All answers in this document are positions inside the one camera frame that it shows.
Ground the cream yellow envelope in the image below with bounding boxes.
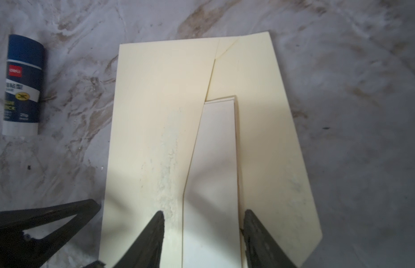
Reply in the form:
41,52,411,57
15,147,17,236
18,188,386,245
99,32,322,268

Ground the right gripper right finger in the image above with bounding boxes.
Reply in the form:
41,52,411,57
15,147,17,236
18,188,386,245
242,209,296,268

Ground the beige letter with ornate border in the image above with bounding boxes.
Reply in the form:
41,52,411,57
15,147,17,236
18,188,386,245
182,97,242,268

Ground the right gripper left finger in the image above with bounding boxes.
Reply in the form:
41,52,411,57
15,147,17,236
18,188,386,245
114,211,165,268

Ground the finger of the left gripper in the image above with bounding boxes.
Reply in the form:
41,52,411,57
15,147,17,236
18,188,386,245
0,199,101,268

